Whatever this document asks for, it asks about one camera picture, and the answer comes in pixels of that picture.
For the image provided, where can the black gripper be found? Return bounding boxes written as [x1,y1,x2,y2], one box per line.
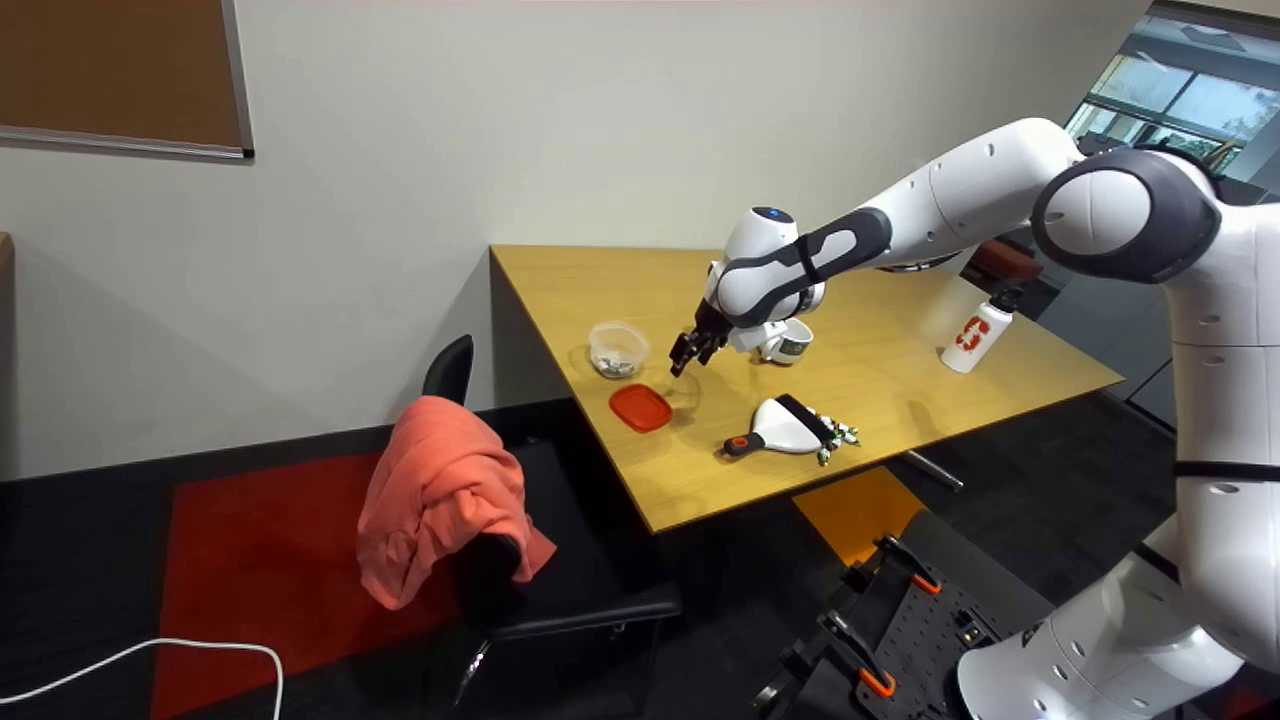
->
[662,295,735,380]

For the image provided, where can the red plastic lid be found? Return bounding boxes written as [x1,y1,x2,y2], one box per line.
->
[609,380,674,437]

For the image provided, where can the clear plastic bowl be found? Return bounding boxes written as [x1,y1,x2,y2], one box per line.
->
[583,315,656,386]

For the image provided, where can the white mug with green band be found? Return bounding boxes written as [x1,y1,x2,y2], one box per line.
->
[759,324,814,370]

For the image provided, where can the white hand brush black bristles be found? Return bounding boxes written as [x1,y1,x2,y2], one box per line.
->
[717,390,843,470]

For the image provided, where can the black office chair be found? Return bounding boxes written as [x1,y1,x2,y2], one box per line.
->
[421,332,689,711]

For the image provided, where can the pink cloth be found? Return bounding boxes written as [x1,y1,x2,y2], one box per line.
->
[350,392,561,618]

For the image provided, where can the white bottle red logo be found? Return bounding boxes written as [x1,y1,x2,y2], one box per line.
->
[919,273,1016,380]

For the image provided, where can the dark red chair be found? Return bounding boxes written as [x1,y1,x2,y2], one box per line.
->
[961,237,1048,315]

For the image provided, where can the glass window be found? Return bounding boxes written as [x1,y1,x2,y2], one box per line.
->
[1038,4,1280,191]

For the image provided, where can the brown cork board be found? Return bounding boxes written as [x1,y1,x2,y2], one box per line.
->
[0,0,254,169]

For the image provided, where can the orange handled clamp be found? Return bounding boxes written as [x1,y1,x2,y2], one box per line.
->
[872,533,947,599]
[814,610,899,703]

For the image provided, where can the white cable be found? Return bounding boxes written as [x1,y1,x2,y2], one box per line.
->
[0,634,293,720]

